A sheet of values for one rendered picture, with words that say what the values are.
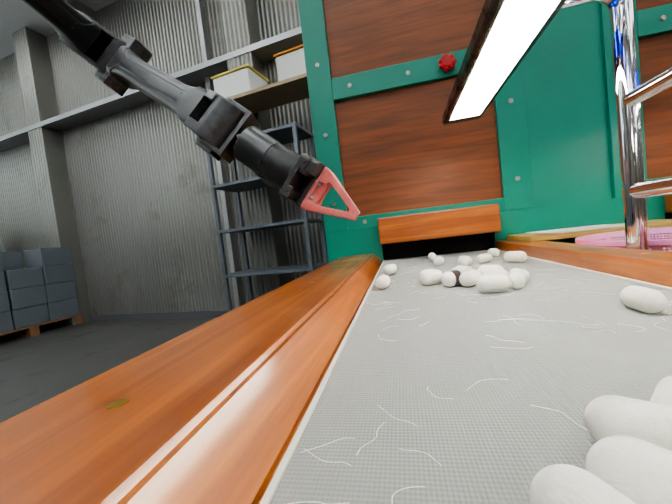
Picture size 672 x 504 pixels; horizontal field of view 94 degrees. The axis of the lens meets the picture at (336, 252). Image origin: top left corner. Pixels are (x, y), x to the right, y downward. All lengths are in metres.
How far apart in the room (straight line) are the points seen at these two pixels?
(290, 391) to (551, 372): 0.14
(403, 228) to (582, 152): 0.48
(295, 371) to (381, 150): 0.81
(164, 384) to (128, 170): 4.99
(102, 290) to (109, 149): 1.99
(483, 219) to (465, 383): 0.70
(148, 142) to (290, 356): 4.76
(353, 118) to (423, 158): 0.23
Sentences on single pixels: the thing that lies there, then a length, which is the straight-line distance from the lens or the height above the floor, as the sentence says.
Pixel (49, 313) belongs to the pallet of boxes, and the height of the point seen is 0.24.
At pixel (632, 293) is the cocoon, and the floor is 0.75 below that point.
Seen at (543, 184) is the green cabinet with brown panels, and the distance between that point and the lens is 0.99.
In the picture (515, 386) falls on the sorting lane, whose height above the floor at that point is 0.74.
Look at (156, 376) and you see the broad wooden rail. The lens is 0.20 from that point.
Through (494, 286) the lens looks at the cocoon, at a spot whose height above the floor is 0.75.
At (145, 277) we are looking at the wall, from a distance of 5.00.
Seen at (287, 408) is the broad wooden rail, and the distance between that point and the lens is 0.17.
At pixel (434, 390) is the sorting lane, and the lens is 0.19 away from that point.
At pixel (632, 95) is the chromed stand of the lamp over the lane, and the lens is 0.58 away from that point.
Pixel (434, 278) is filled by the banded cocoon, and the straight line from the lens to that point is 0.47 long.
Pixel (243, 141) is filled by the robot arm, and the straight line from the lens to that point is 0.49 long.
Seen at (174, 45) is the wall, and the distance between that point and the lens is 4.93.
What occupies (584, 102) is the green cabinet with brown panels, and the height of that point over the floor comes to 1.08.
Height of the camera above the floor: 0.83
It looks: 3 degrees down
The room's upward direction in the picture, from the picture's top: 7 degrees counter-clockwise
